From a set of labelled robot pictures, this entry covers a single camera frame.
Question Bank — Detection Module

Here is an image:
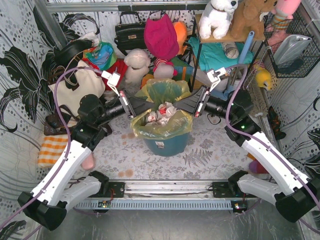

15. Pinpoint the yellow trash bag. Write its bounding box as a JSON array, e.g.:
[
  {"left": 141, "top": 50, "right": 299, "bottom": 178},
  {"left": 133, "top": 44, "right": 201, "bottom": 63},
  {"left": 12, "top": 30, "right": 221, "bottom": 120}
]
[{"left": 130, "top": 78, "right": 193, "bottom": 140}]

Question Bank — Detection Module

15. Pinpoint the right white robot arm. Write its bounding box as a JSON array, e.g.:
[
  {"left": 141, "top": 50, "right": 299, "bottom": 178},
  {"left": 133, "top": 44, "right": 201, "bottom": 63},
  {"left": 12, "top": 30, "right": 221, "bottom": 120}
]
[{"left": 173, "top": 86, "right": 320, "bottom": 223}]

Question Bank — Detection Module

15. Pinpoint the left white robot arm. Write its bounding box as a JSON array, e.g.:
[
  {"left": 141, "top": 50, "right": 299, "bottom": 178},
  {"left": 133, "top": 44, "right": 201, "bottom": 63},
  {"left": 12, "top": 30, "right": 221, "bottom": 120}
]
[{"left": 18, "top": 90, "right": 155, "bottom": 231}]

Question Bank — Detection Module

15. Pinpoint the crumpled paper trash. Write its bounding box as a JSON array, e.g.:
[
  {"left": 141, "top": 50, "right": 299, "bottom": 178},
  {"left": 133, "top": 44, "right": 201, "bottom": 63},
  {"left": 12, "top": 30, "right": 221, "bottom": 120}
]
[{"left": 144, "top": 101, "right": 184, "bottom": 126}]

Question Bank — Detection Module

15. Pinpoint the teal trash bin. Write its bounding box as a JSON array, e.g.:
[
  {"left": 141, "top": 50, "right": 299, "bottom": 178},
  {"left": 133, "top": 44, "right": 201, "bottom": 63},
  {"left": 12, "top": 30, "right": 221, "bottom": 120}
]
[{"left": 143, "top": 132, "right": 190, "bottom": 157}]

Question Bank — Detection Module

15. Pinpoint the cream tote bag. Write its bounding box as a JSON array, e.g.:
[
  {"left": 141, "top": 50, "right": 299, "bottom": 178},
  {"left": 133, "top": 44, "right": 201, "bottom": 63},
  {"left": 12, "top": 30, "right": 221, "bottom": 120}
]
[{"left": 48, "top": 59, "right": 106, "bottom": 117}]

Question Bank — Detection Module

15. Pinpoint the magenta cloth bag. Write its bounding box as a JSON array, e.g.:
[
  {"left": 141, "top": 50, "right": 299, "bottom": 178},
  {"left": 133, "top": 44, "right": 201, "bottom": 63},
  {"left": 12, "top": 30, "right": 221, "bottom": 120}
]
[{"left": 143, "top": 13, "right": 179, "bottom": 60}]

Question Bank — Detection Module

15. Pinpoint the blue lint roller mop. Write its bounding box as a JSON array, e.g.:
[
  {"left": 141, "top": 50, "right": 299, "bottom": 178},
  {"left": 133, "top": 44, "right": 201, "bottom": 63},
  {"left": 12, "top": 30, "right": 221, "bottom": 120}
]
[{"left": 223, "top": 31, "right": 255, "bottom": 99}]

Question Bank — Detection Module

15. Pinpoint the rainbow striped cloth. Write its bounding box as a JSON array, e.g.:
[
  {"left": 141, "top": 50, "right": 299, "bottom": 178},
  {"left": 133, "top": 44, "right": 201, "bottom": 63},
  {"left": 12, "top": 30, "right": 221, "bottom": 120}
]
[{"left": 140, "top": 57, "right": 194, "bottom": 88}]

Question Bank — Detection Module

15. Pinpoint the red cloth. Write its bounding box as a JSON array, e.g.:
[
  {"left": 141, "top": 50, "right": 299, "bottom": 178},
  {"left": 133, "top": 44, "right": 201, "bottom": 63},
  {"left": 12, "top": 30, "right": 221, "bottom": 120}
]
[{"left": 87, "top": 59, "right": 128, "bottom": 91}]

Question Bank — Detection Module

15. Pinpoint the pink white doll plush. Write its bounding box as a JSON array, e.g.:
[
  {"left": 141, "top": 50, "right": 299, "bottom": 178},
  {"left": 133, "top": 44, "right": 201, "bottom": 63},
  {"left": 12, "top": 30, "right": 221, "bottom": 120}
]
[{"left": 153, "top": 58, "right": 178, "bottom": 79}]

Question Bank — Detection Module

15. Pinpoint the white sheep plush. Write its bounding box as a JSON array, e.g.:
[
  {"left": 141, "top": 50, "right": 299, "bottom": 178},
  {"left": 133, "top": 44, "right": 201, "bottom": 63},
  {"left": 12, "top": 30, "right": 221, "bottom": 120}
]
[{"left": 124, "top": 48, "right": 151, "bottom": 84}]

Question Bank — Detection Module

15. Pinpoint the floral table mat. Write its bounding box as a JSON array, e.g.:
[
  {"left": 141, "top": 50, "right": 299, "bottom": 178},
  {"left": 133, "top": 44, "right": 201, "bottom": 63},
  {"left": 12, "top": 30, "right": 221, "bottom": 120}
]
[{"left": 93, "top": 113, "right": 253, "bottom": 180}]

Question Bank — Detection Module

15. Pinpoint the grey chenille duster mop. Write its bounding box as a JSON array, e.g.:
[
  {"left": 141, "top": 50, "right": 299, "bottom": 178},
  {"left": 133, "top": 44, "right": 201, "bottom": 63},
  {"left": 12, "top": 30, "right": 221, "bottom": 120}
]
[{"left": 244, "top": 68, "right": 268, "bottom": 118}]

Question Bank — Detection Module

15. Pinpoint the colourful scarf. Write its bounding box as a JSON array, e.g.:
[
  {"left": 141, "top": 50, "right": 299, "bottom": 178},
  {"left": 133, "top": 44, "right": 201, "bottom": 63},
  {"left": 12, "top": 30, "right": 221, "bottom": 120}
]
[{"left": 82, "top": 42, "right": 117, "bottom": 71}]

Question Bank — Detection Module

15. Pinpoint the yellow duck plush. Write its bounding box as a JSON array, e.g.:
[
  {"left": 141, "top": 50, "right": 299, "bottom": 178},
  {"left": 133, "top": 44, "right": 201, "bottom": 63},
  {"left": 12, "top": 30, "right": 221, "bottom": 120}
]
[{"left": 253, "top": 60, "right": 272, "bottom": 91}]

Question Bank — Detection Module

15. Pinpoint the black handbag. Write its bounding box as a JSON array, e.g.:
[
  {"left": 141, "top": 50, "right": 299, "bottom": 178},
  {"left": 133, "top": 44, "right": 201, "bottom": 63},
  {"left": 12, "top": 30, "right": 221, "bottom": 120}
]
[{"left": 114, "top": 11, "right": 147, "bottom": 56}]

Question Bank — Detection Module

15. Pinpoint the orange plush toy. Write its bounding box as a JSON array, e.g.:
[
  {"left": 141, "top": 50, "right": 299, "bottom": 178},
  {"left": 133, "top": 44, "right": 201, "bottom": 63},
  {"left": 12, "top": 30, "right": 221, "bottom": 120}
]
[{"left": 173, "top": 21, "right": 188, "bottom": 55}]

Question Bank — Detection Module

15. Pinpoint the purple orange sock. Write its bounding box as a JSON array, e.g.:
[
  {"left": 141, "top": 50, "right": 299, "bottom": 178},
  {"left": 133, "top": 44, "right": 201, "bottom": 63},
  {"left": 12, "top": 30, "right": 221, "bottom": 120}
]
[{"left": 247, "top": 153, "right": 268, "bottom": 174}]

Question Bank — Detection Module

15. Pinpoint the black hat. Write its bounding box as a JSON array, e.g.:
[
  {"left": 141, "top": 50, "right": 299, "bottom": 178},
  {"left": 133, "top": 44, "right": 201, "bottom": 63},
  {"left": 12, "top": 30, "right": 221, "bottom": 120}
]
[{"left": 54, "top": 39, "right": 93, "bottom": 67}]

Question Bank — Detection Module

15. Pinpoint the orange checkered towel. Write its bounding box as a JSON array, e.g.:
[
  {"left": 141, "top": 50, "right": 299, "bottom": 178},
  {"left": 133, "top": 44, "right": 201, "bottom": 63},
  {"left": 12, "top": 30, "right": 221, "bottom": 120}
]
[{"left": 37, "top": 134, "right": 68, "bottom": 168}]

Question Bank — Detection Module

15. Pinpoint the white dog plush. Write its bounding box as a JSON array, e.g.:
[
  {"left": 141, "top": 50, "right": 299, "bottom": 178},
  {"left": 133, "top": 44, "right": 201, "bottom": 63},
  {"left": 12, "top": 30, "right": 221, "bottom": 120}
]
[{"left": 198, "top": 0, "right": 239, "bottom": 40}]

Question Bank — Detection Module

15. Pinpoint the brown teddy bear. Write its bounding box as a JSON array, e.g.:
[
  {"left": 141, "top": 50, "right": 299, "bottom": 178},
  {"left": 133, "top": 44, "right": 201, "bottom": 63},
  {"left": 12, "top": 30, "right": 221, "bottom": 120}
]
[{"left": 230, "top": 0, "right": 278, "bottom": 40}]

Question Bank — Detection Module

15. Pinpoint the silver pouch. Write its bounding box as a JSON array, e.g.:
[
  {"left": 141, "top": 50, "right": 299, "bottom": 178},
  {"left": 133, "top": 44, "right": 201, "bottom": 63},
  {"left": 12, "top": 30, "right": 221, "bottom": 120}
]
[{"left": 273, "top": 34, "right": 313, "bottom": 65}]

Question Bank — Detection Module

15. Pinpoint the pink plush toy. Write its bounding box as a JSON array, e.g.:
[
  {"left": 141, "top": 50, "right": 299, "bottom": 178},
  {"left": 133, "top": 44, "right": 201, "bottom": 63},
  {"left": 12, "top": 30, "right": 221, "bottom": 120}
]
[{"left": 265, "top": 0, "right": 301, "bottom": 46}]

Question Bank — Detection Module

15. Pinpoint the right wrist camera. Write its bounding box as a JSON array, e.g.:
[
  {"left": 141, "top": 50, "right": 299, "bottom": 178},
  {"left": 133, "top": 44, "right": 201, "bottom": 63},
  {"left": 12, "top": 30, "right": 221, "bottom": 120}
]
[{"left": 206, "top": 67, "right": 229, "bottom": 92}]

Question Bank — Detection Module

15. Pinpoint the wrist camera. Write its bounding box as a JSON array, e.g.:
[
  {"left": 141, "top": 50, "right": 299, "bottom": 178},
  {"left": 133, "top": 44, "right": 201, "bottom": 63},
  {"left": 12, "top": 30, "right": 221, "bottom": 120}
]
[
  {"left": 206, "top": 67, "right": 229, "bottom": 92},
  {"left": 101, "top": 70, "right": 121, "bottom": 96}
]

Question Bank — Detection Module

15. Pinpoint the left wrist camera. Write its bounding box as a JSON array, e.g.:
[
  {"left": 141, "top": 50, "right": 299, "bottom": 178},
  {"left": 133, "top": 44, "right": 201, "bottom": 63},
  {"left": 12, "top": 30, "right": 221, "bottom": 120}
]
[{"left": 101, "top": 70, "right": 121, "bottom": 96}]

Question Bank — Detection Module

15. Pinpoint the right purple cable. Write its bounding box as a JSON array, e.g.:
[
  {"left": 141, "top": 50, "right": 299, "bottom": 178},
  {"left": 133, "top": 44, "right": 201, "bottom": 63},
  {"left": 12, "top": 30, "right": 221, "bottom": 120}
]
[{"left": 224, "top": 63, "right": 320, "bottom": 233}]

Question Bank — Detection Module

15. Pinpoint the purple cable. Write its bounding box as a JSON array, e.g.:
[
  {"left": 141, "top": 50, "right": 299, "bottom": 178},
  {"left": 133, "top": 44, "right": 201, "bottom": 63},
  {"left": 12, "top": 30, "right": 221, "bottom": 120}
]
[
  {"left": 0, "top": 66, "right": 105, "bottom": 238},
  {"left": 224, "top": 63, "right": 320, "bottom": 233}
]

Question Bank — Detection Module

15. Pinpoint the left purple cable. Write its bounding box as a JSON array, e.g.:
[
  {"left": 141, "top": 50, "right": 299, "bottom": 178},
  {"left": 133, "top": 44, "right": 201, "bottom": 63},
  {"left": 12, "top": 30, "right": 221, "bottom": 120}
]
[{"left": 0, "top": 66, "right": 105, "bottom": 238}]

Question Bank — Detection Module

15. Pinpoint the metal base rail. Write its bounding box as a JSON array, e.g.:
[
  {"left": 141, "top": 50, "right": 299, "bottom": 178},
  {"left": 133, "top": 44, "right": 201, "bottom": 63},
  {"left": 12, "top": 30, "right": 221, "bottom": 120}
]
[{"left": 60, "top": 179, "right": 258, "bottom": 213}]

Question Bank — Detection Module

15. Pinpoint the black wire basket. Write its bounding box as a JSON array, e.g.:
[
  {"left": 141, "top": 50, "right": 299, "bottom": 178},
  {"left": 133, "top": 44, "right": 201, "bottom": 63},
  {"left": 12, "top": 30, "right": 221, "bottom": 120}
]
[{"left": 264, "top": 12, "right": 320, "bottom": 79}]

